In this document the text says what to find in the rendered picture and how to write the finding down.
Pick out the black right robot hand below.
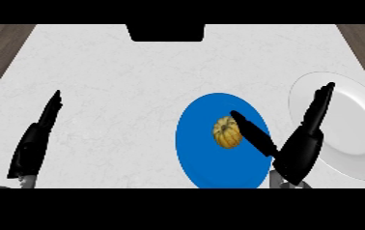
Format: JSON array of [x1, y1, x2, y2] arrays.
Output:
[[229, 81, 337, 187]]

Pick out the yellow squash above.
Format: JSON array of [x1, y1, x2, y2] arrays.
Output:
[[211, 115, 244, 150]]

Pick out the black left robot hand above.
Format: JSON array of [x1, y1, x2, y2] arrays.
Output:
[[6, 89, 63, 180]]

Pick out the white plate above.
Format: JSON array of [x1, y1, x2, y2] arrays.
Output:
[[288, 72, 365, 181]]

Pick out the blue plate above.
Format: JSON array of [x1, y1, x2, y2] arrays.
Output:
[[174, 92, 273, 189]]

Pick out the black appliance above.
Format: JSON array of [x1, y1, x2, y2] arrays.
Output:
[[125, 23, 207, 43]]

